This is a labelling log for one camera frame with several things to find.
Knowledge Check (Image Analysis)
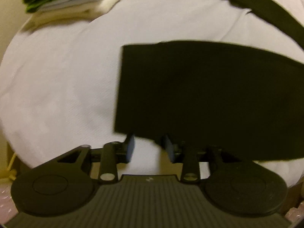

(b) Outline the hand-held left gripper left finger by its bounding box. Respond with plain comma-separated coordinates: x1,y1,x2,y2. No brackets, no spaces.
56,134,136,185

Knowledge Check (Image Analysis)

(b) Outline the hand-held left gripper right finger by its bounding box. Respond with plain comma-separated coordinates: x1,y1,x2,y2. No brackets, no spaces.
161,134,238,184

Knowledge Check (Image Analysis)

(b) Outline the black garment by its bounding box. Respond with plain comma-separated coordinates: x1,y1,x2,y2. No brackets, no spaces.
113,0,304,163

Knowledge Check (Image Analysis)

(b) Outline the white bed with sheet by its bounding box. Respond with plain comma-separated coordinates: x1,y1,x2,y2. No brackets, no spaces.
0,0,304,188

